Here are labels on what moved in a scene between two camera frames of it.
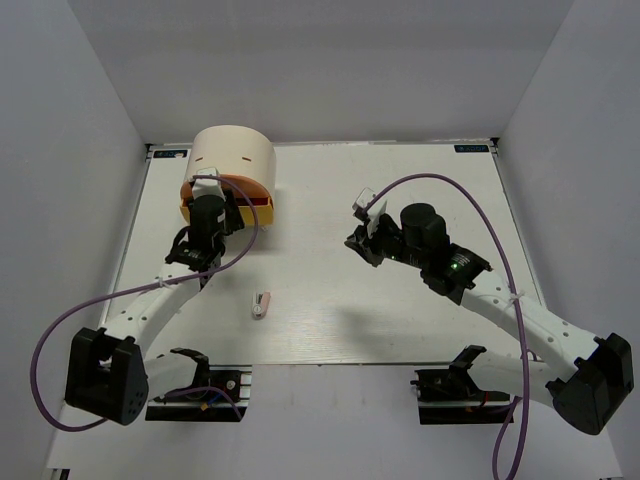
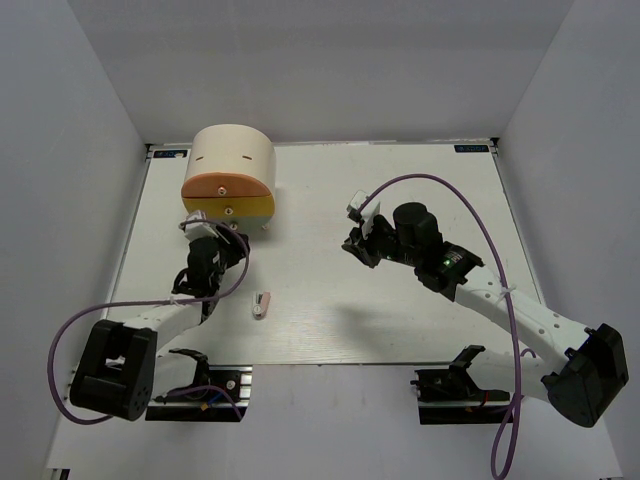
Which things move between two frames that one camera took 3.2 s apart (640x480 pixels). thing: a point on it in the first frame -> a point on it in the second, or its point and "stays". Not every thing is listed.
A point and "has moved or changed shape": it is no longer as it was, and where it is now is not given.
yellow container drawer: [264, 210] has moved or changed shape
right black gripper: [366, 244] stays
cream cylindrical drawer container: [233, 150] stays
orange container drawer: [249, 187] stays
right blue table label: [471, 148] stays
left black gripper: [235, 221] -> [239, 247]
